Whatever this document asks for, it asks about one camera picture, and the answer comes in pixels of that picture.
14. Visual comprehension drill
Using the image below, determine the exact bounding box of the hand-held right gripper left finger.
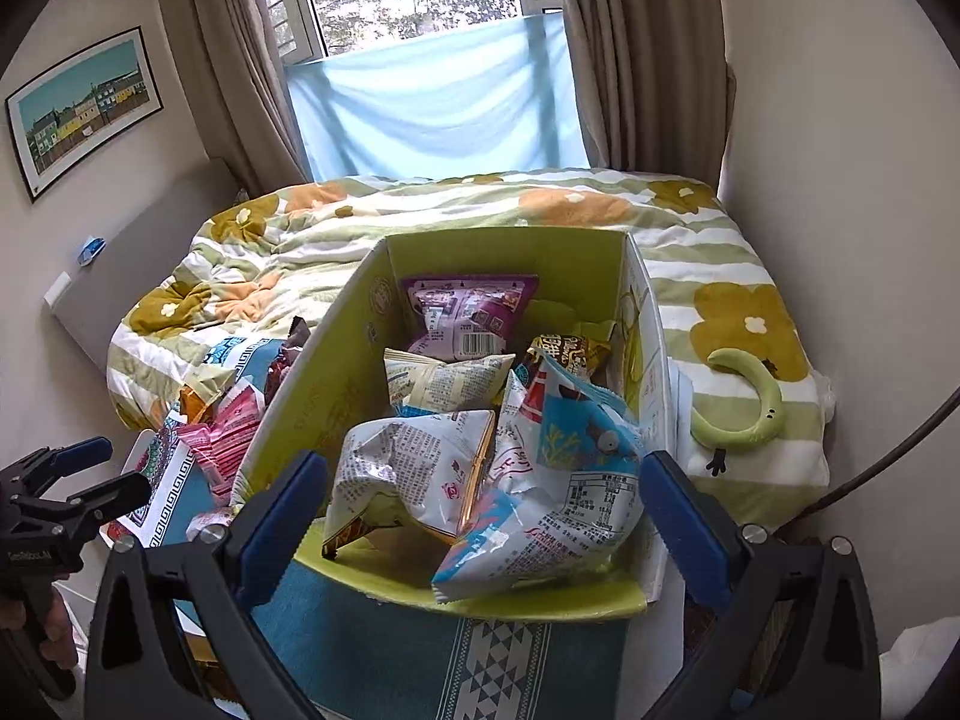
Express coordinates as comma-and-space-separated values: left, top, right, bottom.
84, 450, 331, 720

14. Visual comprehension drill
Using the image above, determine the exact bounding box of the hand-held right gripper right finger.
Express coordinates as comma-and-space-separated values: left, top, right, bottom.
637, 450, 882, 720

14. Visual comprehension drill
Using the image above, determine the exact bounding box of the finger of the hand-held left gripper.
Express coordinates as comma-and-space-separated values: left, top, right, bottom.
45, 471, 152, 541
0, 436, 113, 496

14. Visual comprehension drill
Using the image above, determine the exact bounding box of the blue white snack packet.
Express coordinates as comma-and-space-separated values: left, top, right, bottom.
431, 352, 647, 605

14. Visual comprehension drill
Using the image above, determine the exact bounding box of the white crinkled snack packet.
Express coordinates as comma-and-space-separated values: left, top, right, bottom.
322, 409, 500, 560

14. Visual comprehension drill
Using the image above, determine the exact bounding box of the green cardboard box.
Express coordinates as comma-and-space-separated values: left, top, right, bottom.
229, 229, 672, 623

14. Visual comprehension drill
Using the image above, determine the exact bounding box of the gold black snack packet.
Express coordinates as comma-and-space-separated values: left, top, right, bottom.
525, 334, 612, 383

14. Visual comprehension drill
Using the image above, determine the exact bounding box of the pale yellow snack packet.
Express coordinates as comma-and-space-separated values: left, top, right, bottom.
384, 349, 517, 417

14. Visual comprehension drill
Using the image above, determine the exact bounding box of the person's left hand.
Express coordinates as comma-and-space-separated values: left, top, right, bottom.
41, 589, 80, 661

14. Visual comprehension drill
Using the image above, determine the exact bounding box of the white pink snack packet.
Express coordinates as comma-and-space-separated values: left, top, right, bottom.
186, 506, 241, 541

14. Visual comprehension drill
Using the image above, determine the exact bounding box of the orange snack packet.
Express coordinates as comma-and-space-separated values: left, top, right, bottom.
178, 382, 215, 421

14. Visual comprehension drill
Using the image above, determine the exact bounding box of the green crescent plush toy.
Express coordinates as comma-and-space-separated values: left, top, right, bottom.
690, 349, 785, 458

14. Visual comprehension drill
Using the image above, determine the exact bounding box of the dark purple snack packet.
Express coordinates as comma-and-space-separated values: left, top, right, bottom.
264, 317, 312, 398

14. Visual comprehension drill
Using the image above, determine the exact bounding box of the grey headboard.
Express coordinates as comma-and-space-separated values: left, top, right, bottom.
43, 157, 248, 376

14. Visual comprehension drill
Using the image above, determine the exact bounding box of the white cloth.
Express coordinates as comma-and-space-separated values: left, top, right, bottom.
877, 619, 960, 720

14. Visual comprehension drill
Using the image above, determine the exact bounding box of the floral striped blanket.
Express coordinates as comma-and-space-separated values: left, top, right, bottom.
105, 169, 833, 526

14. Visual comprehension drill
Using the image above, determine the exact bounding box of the brown curtain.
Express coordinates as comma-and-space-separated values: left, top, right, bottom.
551, 0, 736, 200
154, 0, 312, 196

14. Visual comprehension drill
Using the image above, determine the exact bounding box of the light blue cloth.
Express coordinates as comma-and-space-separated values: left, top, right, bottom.
287, 13, 587, 182

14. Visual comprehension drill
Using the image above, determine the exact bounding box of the black cable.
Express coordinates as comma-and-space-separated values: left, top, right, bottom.
772, 390, 960, 533

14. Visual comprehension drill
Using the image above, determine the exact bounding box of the framed wall picture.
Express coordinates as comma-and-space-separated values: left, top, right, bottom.
6, 26, 164, 203

